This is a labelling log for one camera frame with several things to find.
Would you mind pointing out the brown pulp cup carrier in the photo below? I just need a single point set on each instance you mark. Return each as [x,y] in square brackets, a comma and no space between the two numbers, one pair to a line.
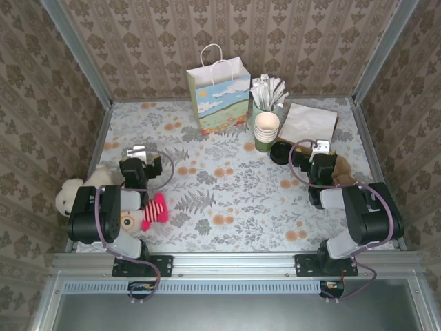
[344,169]

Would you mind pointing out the landscape print paper bag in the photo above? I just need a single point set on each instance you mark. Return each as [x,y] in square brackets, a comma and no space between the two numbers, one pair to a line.
[224,107]

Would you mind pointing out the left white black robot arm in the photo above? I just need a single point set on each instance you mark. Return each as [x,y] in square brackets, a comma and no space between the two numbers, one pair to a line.
[89,220]

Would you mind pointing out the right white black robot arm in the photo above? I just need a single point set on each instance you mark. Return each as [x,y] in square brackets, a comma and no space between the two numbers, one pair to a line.
[372,217]

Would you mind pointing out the striped pink doll plush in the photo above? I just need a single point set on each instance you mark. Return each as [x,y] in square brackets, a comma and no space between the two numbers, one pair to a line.
[155,208]

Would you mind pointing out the white teddy bear plush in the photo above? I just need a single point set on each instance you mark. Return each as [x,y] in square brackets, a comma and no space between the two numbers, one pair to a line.
[69,196]

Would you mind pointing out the stack of paper cups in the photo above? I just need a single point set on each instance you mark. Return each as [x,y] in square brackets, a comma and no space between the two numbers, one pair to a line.
[266,124]

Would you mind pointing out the mint green holder cup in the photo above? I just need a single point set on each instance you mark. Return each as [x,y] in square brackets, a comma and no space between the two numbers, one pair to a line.
[256,108]

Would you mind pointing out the grey metal sheet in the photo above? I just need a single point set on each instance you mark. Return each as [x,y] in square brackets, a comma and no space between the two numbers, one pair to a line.
[234,313]

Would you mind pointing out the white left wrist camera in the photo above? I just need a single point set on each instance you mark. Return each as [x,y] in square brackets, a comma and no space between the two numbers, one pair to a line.
[136,151]

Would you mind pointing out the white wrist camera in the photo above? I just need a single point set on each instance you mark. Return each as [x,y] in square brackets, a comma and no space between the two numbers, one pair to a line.
[321,146]
[136,151]

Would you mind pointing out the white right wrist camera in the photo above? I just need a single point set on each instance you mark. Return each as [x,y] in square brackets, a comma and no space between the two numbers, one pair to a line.
[321,146]

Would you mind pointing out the aluminium side rail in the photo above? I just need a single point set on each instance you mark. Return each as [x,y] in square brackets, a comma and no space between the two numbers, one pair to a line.
[100,138]
[367,138]

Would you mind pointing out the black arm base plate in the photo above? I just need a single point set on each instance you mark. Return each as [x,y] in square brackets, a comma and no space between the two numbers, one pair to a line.
[162,265]
[305,265]

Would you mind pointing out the aluminium frame post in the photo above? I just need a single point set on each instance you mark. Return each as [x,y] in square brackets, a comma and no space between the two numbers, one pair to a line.
[79,58]
[382,51]

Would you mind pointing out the aluminium table edge rail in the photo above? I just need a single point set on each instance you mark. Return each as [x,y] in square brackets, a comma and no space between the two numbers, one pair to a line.
[234,263]

